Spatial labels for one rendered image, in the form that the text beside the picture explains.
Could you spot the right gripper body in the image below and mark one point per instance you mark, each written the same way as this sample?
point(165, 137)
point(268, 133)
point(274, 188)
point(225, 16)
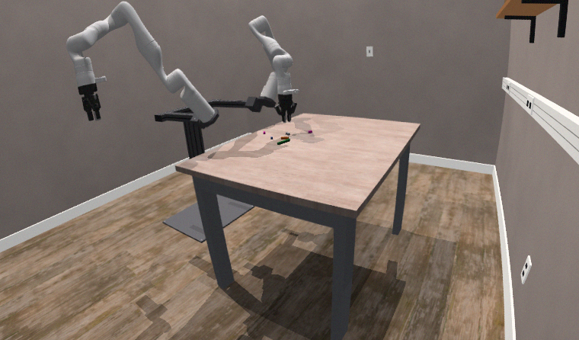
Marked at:
point(87, 91)

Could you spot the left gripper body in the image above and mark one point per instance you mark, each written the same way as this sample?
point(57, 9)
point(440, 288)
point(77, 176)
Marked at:
point(285, 99)

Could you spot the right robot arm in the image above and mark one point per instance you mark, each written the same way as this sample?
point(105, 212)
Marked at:
point(124, 13)

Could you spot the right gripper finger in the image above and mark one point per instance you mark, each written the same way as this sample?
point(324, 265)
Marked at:
point(87, 109)
point(95, 106)

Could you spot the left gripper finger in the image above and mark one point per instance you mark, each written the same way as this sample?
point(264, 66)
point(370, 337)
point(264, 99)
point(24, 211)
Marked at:
point(282, 112)
point(290, 110)

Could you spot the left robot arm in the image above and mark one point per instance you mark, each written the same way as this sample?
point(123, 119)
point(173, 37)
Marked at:
point(279, 64)

